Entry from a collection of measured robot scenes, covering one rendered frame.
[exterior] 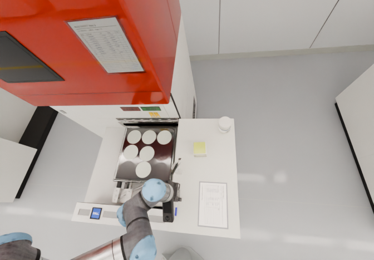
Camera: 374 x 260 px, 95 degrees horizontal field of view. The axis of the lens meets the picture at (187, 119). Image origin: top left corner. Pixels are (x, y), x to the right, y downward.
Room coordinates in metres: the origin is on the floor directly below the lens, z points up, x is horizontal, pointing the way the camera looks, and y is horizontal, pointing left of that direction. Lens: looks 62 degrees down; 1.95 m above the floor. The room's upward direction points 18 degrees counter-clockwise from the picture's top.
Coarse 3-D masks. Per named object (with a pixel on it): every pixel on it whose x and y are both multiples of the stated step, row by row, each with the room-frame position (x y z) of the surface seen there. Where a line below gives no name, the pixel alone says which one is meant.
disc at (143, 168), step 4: (140, 164) 0.35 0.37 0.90; (144, 164) 0.34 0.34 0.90; (148, 164) 0.33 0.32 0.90; (136, 168) 0.33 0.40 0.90; (140, 168) 0.32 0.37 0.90; (144, 168) 0.32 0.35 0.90; (148, 168) 0.31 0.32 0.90; (136, 172) 0.31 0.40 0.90; (140, 172) 0.30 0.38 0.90; (144, 172) 0.29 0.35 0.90; (148, 172) 0.28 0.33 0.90; (140, 176) 0.27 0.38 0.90; (144, 176) 0.27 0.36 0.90
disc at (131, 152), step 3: (129, 147) 0.49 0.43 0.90; (132, 147) 0.48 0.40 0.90; (135, 147) 0.47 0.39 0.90; (126, 150) 0.47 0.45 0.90; (129, 150) 0.46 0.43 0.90; (132, 150) 0.46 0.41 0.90; (135, 150) 0.45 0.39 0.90; (126, 153) 0.45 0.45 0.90; (129, 153) 0.44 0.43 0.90; (132, 153) 0.44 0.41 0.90; (135, 153) 0.43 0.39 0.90; (126, 156) 0.43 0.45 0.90; (129, 156) 0.42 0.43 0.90; (132, 156) 0.41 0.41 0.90; (135, 156) 0.41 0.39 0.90; (129, 159) 0.40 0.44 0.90
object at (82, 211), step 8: (80, 208) 0.19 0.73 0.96; (88, 208) 0.18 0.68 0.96; (104, 208) 0.15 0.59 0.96; (112, 208) 0.14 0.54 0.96; (72, 216) 0.16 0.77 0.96; (80, 216) 0.15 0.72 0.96; (88, 216) 0.14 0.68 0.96; (104, 216) 0.11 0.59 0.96; (112, 216) 0.10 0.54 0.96; (152, 216) 0.04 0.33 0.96; (160, 216) 0.03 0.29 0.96; (112, 224) 0.06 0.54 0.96; (120, 224) 0.05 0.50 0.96; (152, 224) 0.00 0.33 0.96; (160, 224) -0.01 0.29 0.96
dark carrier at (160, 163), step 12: (144, 132) 0.56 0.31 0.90; (156, 132) 0.53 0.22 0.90; (132, 144) 0.50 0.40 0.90; (144, 144) 0.47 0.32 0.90; (156, 144) 0.44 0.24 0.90; (168, 144) 0.42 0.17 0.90; (156, 156) 0.36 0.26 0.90; (168, 156) 0.34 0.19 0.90; (120, 168) 0.36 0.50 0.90; (132, 168) 0.34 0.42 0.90; (156, 168) 0.29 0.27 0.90; (168, 168) 0.27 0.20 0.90
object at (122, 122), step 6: (120, 120) 0.69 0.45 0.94; (126, 120) 0.67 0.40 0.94; (132, 120) 0.65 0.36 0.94; (138, 120) 0.64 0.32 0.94; (144, 120) 0.62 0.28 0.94; (150, 120) 0.61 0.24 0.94; (156, 120) 0.59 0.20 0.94; (162, 120) 0.58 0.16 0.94; (168, 120) 0.57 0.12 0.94; (174, 120) 0.55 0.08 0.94; (126, 126) 0.67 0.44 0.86; (132, 126) 0.66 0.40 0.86; (138, 126) 0.64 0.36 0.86; (144, 126) 0.63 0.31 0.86; (150, 126) 0.61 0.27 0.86; (156, 126) 0.59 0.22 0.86; (162, 126) 0.58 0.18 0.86; (168, 126) 0.56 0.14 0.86; (174, 126) 0.55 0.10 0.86
